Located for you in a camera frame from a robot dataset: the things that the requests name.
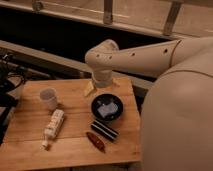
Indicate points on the black round bowl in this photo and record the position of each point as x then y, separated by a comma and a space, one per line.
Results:
105, 99

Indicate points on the pale blue sponge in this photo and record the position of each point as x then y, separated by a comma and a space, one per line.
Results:
108, 109

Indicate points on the black white striped box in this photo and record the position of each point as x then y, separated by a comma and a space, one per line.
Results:
104, 130

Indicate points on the white plastic cup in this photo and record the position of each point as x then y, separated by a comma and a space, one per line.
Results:
48, 96

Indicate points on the black equipment with cables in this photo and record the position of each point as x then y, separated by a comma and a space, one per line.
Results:
12, 80

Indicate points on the reddish brown oblong object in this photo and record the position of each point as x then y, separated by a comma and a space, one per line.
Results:
96, 141

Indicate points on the metal railing frame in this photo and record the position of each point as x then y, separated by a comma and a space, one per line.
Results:
165, 18

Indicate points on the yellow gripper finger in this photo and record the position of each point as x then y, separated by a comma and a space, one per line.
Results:
115, 83
90, 88

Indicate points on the beige cylindrical gripper body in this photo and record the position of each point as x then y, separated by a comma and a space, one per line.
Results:
102, 78

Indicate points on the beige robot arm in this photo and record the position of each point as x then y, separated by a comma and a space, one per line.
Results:
177, 112

